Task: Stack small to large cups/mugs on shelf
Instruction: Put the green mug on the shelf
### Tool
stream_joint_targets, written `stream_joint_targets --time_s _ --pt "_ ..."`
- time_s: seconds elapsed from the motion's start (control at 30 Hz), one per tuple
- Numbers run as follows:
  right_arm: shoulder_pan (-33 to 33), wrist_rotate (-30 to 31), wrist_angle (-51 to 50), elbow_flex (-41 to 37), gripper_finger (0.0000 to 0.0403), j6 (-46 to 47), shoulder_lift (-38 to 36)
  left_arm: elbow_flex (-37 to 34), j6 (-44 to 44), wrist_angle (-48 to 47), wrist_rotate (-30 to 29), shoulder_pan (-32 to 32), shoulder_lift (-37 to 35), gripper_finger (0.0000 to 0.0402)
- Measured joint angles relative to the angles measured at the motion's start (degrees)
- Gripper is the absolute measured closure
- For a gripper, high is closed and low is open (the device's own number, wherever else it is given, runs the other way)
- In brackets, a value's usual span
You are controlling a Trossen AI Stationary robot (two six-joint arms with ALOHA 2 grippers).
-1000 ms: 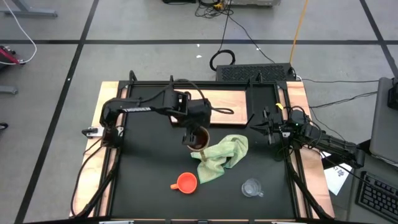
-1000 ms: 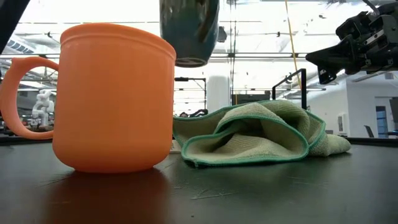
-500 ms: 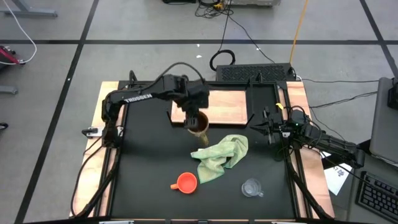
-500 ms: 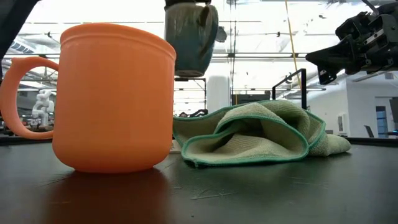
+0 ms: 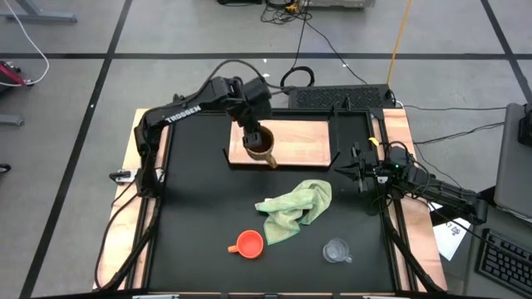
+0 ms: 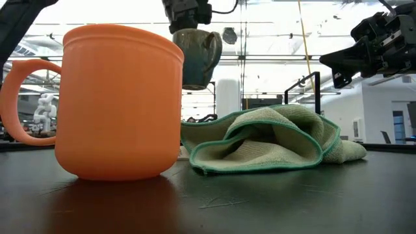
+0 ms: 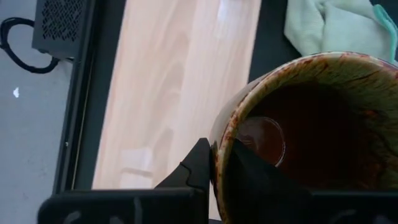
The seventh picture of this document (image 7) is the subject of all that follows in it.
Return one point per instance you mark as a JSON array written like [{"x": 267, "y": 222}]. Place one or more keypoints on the green blue glazed ceramic mug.
[{"x": 342, "y": 77}]

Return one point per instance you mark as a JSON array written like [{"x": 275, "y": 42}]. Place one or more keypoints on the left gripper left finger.
[{"x": 196, "y": 168}]

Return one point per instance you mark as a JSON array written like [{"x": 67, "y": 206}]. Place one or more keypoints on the pale green-edged microfiber cloth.
[{"x": 335, "y": 28}]

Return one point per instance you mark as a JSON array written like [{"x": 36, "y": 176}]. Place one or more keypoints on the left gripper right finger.
[{"x": 252, "y": 177}]

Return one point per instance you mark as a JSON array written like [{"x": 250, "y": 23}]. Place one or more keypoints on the white paper scrap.
[{"x": 16, "y": 92}]

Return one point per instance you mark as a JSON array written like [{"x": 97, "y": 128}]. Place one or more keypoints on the wooden cutting board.
[{"x": 174, "y": 77}]

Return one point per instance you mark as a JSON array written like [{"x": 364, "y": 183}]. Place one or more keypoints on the black perforated computer case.
[{"x": 62, "y": 18}]

